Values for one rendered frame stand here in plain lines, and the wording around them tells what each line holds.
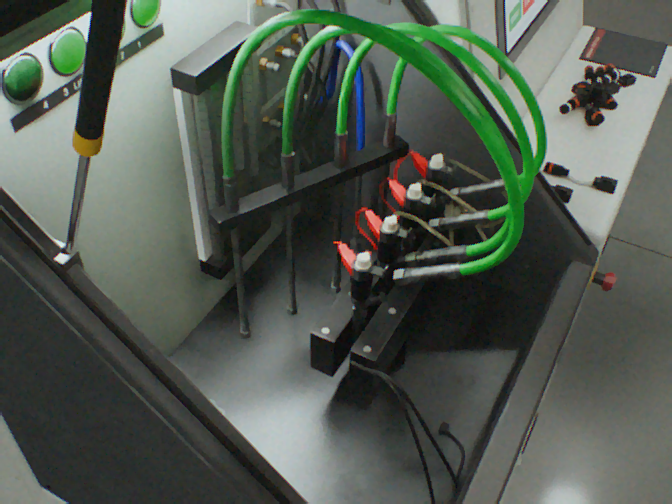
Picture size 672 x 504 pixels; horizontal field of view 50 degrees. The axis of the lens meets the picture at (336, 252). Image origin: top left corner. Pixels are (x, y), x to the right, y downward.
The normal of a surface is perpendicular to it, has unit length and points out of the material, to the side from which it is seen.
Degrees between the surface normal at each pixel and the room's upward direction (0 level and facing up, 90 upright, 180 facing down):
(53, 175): 90
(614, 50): 0
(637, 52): 0
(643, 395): 0
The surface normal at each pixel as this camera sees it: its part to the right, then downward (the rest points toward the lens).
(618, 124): 0.02, -0.71
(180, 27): 0.88, 0.35
